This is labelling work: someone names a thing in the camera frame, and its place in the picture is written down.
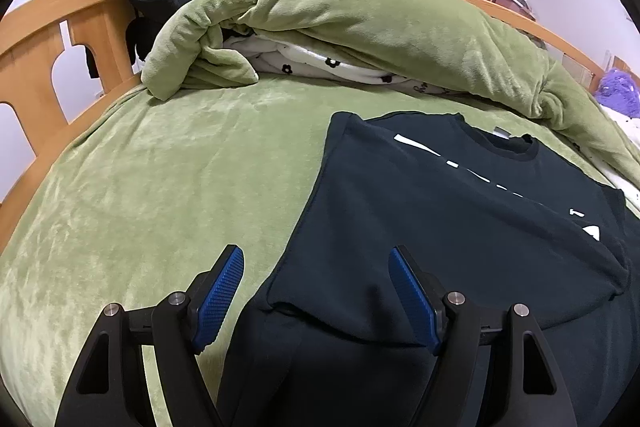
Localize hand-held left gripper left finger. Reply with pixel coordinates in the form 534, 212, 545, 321
54, 245, 246, 427

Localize green plush comforter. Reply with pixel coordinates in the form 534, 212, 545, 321
141, 0, 640, 188

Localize dark cloth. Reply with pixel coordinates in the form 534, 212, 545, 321
215, 287, 640, 427

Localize wooden bed frame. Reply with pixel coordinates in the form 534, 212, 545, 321
0, 0, 613, 253

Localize white floral quilt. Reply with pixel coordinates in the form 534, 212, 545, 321
220, 32, 640, 202

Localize dark t-shirt with white print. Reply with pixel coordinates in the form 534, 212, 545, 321
265, 111, 632, 348

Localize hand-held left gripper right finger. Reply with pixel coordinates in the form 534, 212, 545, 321
387, 246, 576, 427

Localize green plush bed sheet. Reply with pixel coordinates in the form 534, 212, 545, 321
0, 77, 640, 427

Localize brown box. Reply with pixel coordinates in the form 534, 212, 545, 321
496, 0, 537, 22

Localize purple plush toy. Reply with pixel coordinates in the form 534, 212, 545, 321
595, 67, 640, 120

